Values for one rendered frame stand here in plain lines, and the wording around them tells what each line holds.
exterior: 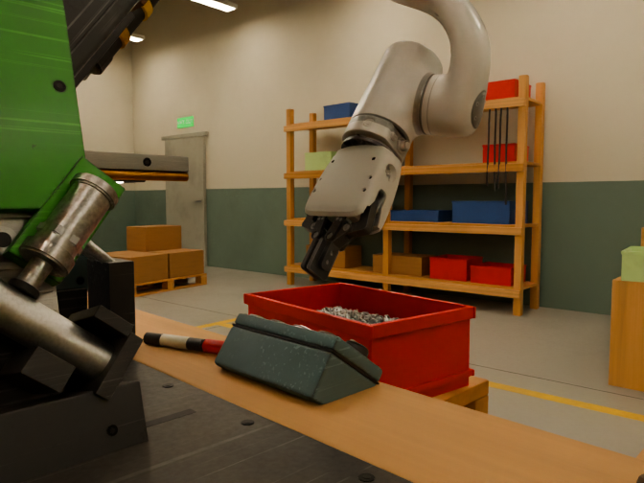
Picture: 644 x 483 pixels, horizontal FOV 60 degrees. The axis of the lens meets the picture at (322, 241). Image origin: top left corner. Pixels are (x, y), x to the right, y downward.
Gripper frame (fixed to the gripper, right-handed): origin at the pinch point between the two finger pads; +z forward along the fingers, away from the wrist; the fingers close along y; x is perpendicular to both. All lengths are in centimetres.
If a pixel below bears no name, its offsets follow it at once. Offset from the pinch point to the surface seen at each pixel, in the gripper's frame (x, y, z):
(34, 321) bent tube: 26.3, -6.0, 20.0
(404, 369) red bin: -20.4, -2.1, 4.9
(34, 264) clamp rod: 27.8, -4.1, 16.5
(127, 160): 20.2, 13.6, 0.3
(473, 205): -361, 238, -255
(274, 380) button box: 5.5, -7.8, 15.5
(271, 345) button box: 5.5, -5.3, 12.5
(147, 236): -250, 588, -129
